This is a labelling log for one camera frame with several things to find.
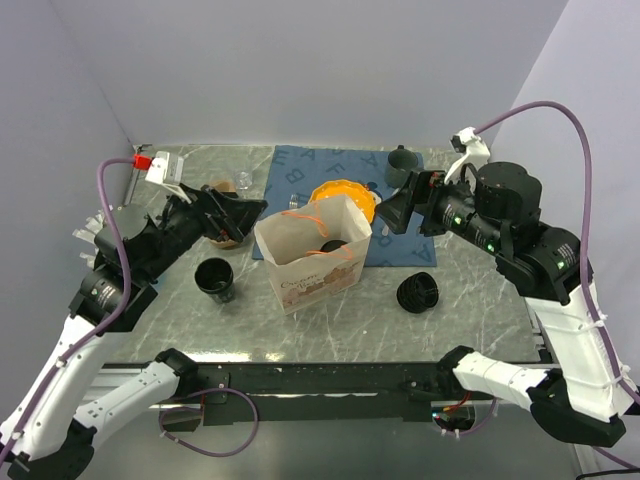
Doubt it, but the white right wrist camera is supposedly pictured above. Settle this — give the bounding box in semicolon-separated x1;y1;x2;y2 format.
444;127;491;184

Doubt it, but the small clear glass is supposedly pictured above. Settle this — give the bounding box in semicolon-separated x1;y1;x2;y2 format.
234;171;253;190

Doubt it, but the orange polka dot plate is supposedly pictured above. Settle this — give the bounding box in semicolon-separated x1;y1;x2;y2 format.
310;179;381;224

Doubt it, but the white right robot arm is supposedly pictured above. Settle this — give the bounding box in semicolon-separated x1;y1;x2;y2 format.
376;162;637;447

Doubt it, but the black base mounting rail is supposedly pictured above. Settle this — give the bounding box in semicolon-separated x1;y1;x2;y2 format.
99;362;501;426

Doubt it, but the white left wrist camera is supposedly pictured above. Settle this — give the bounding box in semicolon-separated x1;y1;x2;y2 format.
133;151;191;204

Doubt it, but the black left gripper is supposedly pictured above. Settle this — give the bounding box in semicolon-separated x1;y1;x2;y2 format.
141;180;267;280

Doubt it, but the beige paper takeout bag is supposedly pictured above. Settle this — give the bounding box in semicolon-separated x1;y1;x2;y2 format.
254;195;372;314

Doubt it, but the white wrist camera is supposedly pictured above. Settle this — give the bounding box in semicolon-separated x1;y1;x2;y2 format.
444;127;491;184
133;151;191;204

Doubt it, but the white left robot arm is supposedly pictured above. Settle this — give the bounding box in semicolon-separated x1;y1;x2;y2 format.
1;186;268;479

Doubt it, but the stack of black cup lids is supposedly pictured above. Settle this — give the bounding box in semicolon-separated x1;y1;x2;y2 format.
396;272;439;314

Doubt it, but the dark green mug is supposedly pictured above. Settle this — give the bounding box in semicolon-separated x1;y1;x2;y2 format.
384;145;419;188

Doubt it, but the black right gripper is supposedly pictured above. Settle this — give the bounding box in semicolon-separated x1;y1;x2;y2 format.
373;166;507;256

